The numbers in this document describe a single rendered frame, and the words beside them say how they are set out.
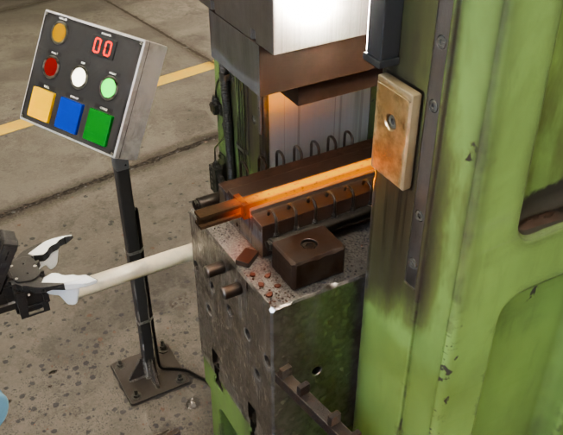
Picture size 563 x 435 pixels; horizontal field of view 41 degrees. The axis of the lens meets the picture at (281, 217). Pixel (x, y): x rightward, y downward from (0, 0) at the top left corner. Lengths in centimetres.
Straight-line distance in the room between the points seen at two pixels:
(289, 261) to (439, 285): 29
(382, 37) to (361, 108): 68
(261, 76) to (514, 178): 45
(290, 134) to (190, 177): 179
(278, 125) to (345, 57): 37
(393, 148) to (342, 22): 23
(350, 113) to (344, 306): 52
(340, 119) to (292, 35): 58
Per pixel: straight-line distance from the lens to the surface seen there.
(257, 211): 152
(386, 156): 125
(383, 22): 116
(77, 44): 192
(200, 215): 148
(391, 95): 120
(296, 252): 143
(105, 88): 183
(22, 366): 271
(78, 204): 340
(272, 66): 132
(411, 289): 135
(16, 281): 140
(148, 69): 180
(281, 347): 149
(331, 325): 153
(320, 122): 178
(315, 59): 136
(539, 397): 181
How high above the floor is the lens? 186
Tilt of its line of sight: 35 degrees down
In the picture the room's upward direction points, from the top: straight up
